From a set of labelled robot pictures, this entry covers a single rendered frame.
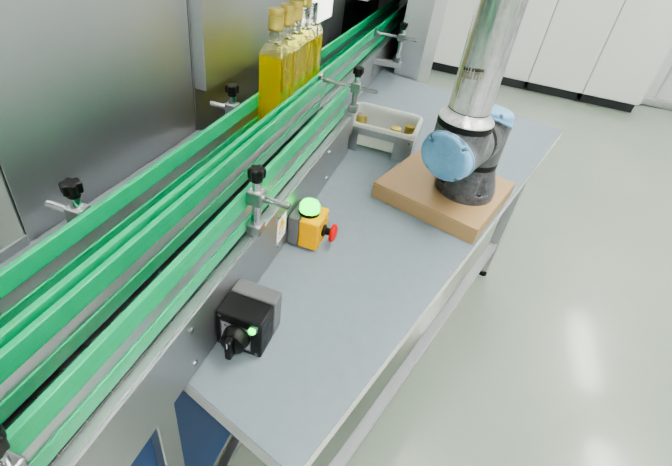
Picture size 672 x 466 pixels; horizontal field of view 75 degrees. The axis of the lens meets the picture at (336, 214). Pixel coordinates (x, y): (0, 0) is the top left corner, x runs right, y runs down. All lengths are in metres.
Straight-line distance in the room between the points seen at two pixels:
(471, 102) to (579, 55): 4.03
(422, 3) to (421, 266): 1.31
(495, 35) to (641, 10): 4.08
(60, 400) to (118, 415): 0.09
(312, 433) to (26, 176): 0.56
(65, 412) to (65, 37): 0.52
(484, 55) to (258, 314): 0.60
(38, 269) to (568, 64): 4.69
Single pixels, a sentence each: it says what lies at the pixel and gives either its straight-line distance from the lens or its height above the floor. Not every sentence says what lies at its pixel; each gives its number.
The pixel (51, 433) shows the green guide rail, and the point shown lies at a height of 0.91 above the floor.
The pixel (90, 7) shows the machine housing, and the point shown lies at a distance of 0.83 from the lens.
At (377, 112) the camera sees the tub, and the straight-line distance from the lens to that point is 1.47.
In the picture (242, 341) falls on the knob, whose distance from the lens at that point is 0.71.
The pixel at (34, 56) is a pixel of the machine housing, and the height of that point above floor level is 1.14.
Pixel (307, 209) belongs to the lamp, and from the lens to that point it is 0.90.
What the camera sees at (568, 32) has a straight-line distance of 4.87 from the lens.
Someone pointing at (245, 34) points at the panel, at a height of 1.07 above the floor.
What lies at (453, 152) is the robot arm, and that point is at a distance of 0.93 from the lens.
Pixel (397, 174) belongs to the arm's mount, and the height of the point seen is 0.79.
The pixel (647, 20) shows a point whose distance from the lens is 4.96.
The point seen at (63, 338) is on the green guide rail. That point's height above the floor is 0.92.
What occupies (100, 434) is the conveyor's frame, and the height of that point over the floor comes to 0.87.
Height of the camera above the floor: 1.37
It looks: 36 degrees down
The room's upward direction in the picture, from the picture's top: 8 degrees clockwise
